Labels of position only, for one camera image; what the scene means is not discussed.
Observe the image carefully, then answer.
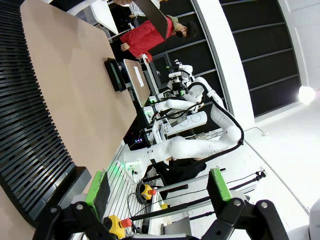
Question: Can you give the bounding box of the yellow emergency stop button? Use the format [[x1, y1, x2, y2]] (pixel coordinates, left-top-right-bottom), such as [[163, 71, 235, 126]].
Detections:
[[103, 214, 133, 239], [141, 183, 158, 201]]

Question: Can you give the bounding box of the black computer tower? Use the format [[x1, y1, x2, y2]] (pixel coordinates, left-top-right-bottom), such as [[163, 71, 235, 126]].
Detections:
[[123, 117, 154, 151]]

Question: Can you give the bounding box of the bright round lamp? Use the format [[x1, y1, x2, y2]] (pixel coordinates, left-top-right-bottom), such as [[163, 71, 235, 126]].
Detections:
[[298, 84, 317, 106]]

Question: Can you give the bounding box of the brown side table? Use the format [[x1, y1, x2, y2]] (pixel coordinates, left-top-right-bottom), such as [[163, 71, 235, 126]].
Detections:
[[123, 58, 152, 109]]

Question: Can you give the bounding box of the person in white lab coat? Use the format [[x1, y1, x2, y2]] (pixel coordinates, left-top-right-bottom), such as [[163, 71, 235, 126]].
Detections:
[[126, 0, 162, 18]]

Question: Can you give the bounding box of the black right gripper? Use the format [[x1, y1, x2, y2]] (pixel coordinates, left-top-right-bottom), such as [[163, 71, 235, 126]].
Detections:
[[171, 77, 188, 98]]

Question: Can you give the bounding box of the white rounded table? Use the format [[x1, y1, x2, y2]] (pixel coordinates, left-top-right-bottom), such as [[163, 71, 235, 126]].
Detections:
[[66, 0, 131, 44]]

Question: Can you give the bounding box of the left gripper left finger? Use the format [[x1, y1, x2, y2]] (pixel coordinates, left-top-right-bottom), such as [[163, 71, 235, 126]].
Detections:
[[31, 169, 117, 240]]

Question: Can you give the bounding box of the black plastic tray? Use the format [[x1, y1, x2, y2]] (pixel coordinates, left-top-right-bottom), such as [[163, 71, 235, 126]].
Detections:
[[104, 57, 127, 93]]

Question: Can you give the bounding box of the black slotted PCB rack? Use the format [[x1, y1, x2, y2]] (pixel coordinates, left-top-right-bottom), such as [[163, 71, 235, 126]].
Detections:
[[0, 0, 92, 221]]

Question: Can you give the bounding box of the white paper sheet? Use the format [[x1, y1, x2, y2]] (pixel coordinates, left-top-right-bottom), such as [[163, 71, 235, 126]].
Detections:
[[133, 65, 145, 88]]

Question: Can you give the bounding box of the black tripod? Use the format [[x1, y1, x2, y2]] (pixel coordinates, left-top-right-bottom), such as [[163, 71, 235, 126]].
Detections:
[[226, 169, 269, 191]]

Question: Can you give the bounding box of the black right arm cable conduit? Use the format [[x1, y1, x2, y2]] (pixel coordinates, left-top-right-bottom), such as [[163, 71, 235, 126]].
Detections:
[[187, 81, 245, 163]]

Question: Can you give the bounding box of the grey laptop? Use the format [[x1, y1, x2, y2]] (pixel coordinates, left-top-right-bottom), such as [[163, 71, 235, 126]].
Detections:
[[163, 216, 193, 236]]

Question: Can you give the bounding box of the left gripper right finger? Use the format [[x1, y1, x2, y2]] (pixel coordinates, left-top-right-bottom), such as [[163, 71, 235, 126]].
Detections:
[[201, 167, 291, 240]]

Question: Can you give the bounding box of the person in red jacket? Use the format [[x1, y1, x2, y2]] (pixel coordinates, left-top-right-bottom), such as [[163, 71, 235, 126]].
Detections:
[[119, 14, 199, 62]]

